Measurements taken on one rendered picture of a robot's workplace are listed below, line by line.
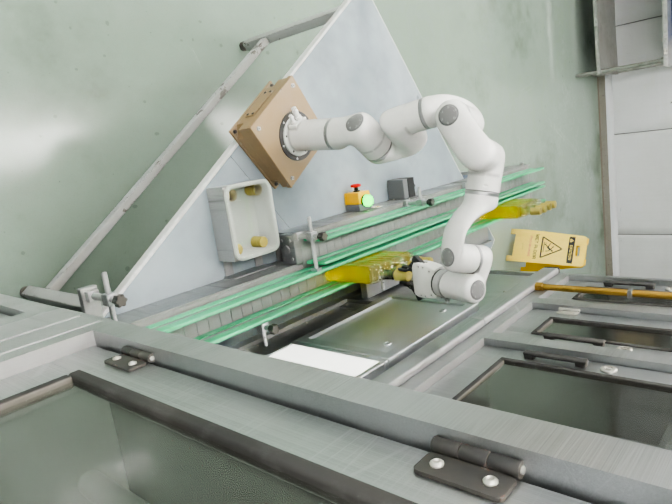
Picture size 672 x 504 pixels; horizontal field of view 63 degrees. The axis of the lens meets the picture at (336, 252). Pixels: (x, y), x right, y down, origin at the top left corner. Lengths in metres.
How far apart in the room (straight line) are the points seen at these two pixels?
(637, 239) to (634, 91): 1.72
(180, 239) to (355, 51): 1.04
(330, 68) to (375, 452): 1.82
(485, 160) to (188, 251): 0.85
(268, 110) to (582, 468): 1.50
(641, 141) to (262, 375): 6.98
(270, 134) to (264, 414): 1.32
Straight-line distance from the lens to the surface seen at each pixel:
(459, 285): 1.44
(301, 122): 1.75
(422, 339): 1.50
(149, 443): 0.48
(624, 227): 7.53
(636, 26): 7.38
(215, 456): 0.44
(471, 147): 1.37
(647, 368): 1.43
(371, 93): 2.28
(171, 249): 1.61
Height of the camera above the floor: 2.13
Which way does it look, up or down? 42 degrees down
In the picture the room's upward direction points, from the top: 92 degrees clockwise
